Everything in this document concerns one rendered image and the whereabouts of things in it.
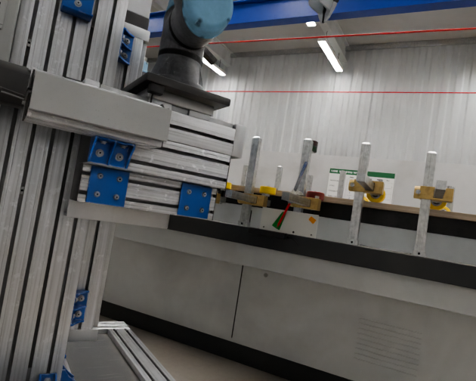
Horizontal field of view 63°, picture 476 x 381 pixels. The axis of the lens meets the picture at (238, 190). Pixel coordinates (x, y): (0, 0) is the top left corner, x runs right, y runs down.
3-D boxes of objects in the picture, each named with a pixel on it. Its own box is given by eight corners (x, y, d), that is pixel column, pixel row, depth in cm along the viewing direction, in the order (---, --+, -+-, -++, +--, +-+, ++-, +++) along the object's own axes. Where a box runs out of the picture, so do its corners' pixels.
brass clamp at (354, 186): (381, 193, 156) (383, 181, 157) (347, 190, 162) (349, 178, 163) (383, 195, 162) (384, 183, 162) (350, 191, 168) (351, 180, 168)
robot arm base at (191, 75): (157, 78, 93) (164, 38, 94) (137, 90, 106) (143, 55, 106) (212, 97, 101) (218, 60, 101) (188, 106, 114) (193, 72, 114)
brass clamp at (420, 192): (452, 202, 145) (454, 188, 146) (412, 197, 151) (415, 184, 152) (451, 203, 151) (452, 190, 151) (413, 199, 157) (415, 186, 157)
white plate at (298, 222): (315, 238, 166) (318, 215, 166) (258, 228, 177) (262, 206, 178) (315, 238, 166) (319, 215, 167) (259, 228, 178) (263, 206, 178)
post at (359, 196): (354, 258, 159) (370, 142, 162) (345, 255, 161) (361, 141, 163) (355, 257, 162) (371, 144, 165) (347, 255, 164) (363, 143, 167)
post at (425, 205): (421, 275, 148) (437, 151, 151) (411, 274, 150) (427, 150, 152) (421, 274, 151) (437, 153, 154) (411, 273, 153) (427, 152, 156)
